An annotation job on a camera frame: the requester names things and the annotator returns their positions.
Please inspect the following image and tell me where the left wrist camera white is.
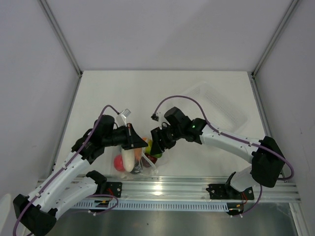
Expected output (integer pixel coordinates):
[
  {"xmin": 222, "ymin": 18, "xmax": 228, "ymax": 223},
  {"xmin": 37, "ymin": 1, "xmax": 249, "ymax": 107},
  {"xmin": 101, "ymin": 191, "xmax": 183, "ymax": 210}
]
[{"xmin": 116, "ymin": 109, "xmax": 131, "ymax": 127}]

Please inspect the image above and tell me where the orange green mango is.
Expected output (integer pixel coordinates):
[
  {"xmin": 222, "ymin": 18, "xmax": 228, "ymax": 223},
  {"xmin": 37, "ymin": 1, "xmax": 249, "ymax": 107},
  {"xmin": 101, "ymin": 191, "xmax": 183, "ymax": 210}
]
[{"xmin": 142, "ymin": 138, "xmax": 162, "ymax": 158}]

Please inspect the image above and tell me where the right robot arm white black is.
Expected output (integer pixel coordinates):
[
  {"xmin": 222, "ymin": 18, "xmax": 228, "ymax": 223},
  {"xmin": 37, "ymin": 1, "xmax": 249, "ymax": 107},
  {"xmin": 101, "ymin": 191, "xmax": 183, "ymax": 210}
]
[{"xmin": 151, "ymin": 107, "xmax": 285, "ymax": 199}]

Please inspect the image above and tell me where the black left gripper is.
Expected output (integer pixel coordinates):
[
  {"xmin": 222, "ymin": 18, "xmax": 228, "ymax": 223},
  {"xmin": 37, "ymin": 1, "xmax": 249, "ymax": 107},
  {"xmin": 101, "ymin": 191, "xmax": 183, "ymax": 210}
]
[{"xmin": 103, "ymin": 123, "xmax": 148, "ymax": 150}]

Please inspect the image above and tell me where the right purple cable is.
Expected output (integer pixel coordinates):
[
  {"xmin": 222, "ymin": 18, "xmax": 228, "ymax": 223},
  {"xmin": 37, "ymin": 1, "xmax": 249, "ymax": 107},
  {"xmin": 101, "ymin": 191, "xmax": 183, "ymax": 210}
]
[{"xmin": 151, "ymin": 95, "xmax": 295, "ymax": 179}]

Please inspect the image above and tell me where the right aluminium frame post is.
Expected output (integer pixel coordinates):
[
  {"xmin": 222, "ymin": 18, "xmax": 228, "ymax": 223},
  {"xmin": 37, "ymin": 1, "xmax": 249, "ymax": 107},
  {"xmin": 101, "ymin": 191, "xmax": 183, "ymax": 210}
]
[{"xmin": 251, "ymin": 0, "xmax": 302, "ymax": 79}]

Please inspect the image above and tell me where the aluminium frame post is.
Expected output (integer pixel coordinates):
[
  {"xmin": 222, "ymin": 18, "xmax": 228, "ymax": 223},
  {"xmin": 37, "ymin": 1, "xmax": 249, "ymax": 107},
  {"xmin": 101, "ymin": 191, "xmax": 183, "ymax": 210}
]
[
  {"xmin": 37, "ymin": 0, "xmax": 83, "ymax": 77},
  {"xmin": 251, "ymin": 0, "xmax": 302, "ymax": 79}
]

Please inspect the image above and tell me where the white slotted cable duct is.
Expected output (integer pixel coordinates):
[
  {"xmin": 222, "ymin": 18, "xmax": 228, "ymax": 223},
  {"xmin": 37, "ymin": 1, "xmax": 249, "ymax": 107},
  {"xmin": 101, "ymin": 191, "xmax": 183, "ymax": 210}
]
[{"xmin": 71, "ymin": 200, "xmax": 229, "ymax": 212}]

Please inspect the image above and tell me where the red tomato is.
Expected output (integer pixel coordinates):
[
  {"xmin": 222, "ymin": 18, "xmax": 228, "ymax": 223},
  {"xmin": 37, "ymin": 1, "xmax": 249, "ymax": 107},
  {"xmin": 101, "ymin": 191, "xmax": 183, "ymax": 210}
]
[{"xmin": 113, "ymin": 154, "xmax": 125, "ymax": 172}]

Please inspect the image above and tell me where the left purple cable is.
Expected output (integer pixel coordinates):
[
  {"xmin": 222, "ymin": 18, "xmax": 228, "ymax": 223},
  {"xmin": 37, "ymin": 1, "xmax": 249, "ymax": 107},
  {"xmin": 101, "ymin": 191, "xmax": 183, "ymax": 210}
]
[{"xmin": 12, "ymin": 105, "xmax": 120, "ymax": 236}]

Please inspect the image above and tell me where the white radish with leaves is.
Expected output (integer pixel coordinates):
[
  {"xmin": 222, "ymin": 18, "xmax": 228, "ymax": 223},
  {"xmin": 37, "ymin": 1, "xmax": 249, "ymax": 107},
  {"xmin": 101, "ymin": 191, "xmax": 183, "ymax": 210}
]
[{"xmin": 121, "ymin": 149, "xmax": 135, "ymax": 172}]

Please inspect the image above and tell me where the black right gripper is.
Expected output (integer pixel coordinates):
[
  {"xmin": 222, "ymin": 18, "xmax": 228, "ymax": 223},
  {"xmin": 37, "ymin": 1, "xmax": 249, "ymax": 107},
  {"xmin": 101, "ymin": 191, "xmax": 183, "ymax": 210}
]
[{"xmin": 151, "ymin": 124, "xmax": 183, "ymax": 156}]

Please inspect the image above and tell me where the purple cable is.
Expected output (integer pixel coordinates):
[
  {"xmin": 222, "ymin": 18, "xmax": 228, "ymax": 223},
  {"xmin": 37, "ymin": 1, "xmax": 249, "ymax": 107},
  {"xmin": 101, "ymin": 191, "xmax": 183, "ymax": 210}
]
[
  {"xmin": 151, "ymin": 95, "xmax": 295, "ymax": 179},
  {"xmin": 12, "ymin": 105, "xmax": 120, "ymax": 236}
]

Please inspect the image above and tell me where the dark red apple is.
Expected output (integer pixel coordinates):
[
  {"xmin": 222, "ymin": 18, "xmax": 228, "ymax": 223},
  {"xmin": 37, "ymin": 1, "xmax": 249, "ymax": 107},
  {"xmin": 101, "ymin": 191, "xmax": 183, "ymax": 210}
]
[{"xmin": 145, "ymin": 153, "xmax": 157, "ymax": 164}]

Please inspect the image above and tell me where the left aluminium frame post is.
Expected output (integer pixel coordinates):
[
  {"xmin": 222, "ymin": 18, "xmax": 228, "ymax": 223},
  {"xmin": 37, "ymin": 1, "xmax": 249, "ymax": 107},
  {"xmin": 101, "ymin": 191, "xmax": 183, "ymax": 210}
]
[{"xmin": 37, "ymin": 0, "xmax": 83, "ymax": 77}]

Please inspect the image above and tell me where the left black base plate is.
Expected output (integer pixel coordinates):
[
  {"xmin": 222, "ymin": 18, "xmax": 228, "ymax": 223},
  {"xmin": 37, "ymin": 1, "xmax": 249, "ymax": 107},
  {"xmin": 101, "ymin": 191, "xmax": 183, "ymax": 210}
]
[{"xmin": 104, "ymin": 182, "xmax": 123, "ymax": 198}]

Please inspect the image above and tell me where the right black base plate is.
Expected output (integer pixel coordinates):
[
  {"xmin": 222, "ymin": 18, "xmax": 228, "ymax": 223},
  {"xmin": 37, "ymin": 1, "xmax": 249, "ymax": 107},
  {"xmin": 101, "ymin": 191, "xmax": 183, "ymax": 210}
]
[{"xmin": 206, "ymin": 184, "xmax": 254, "ymax": 200}]

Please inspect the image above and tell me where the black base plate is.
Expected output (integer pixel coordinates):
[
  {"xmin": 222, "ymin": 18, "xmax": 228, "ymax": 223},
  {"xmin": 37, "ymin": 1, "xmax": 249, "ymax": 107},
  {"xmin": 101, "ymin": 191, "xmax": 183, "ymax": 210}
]
[
  {"xmin": 206, "ymin": 184, "xmax": 254, "ymax": 200},
  {"xmin": 104, "ymin": 182, "xmax": 123, "ymax": 198}
]

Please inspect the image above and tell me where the dark purple fruit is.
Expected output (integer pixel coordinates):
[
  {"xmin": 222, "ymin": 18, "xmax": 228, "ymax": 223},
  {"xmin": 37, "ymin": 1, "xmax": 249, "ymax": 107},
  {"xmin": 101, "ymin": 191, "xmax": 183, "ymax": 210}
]
[{"xmin": 131, "ymin": 162, "xmax": 143, "ymax": 174}]

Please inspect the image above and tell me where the aluminium mounting rail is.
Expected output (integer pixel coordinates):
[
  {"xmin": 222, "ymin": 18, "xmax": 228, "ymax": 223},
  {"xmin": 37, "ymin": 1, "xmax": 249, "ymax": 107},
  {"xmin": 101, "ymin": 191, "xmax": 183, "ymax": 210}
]
[{"xmin": 31, "ymin": 175, "xmax": 301, "ymax": 204}]

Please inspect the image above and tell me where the white plastic basket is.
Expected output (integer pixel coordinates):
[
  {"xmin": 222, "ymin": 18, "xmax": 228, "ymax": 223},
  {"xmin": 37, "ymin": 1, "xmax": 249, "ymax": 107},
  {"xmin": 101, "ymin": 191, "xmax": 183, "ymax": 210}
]
[{"xmin": 182, "ymin": 81, "xmax": 248, "ymax": 133}]

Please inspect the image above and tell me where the clear zip top bag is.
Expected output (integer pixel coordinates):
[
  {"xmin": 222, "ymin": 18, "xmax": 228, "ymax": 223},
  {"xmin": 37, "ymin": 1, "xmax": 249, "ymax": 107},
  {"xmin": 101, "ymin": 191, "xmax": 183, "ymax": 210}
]
[{"xmin": 112, "ymin": 136, "xmax": 168, "ymax": 179}]

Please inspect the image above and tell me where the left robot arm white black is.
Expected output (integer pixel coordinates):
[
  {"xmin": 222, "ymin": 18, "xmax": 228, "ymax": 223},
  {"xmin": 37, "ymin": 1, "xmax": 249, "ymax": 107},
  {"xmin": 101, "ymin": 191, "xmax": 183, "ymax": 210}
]
[{"xmin": 13, "ymin": 115, "xmax": 148, "ymax": 236}]

